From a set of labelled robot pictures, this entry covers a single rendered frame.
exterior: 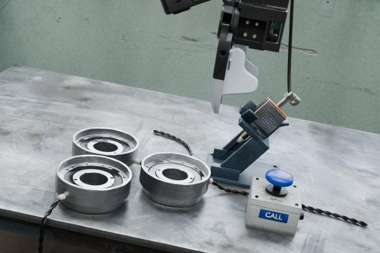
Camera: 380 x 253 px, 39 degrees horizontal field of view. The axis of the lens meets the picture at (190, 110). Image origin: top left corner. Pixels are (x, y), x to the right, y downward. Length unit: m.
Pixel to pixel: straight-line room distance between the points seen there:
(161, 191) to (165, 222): 0.05
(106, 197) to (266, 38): 0.30
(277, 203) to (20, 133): 0.46
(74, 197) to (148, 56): 1.75
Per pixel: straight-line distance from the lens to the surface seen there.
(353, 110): 2.47
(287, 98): 0.86
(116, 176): 0.77
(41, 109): 1.07
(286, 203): 0.75
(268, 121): 0.86
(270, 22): 0.68
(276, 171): 0.77
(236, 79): 0.69
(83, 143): 0.87
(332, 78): 2.41
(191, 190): 0.76
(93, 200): 0.72
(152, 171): 0.80
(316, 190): 0.92
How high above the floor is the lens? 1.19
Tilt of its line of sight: 20 degrees down
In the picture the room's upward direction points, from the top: 9 degrees clockwise
